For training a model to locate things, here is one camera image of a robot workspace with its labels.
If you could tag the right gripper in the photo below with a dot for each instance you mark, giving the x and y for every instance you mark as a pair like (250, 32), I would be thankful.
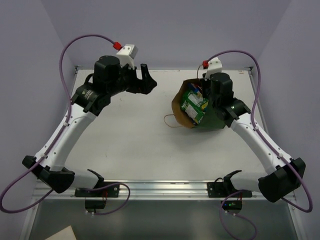
(204, 83)

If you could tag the beige board corner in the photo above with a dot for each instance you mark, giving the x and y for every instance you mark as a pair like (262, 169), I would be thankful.
(64, 234)

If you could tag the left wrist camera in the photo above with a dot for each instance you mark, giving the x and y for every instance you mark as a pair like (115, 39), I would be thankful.
(126, 55)

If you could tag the green snack packet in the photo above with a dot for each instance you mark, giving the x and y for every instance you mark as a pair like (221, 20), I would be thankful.
(194, 106)

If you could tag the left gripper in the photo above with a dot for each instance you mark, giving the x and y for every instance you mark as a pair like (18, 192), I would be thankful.
(136, 81)

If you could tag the green paper bag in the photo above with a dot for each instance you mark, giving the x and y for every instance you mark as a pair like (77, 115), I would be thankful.
(210, 121)

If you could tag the blue snack packet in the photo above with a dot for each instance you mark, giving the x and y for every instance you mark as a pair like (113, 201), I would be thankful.
(194, 88)

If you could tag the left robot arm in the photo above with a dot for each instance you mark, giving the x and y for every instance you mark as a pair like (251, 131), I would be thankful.
(108, 79)

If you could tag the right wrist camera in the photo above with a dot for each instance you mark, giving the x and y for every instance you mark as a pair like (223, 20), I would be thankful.
(212, 66)

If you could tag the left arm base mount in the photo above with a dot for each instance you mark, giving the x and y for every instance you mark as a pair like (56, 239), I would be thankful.
(97, 200)

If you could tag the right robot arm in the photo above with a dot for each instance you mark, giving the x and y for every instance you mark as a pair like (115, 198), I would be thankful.
(283, 174)

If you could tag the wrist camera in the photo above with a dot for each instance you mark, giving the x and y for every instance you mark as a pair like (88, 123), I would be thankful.
(126, 55)
(212, 66)

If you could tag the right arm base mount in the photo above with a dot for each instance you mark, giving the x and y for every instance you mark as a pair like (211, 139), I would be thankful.
(217, 189)

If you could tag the aluminium mounting rail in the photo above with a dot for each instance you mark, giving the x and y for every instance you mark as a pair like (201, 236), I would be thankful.
(150, 190)

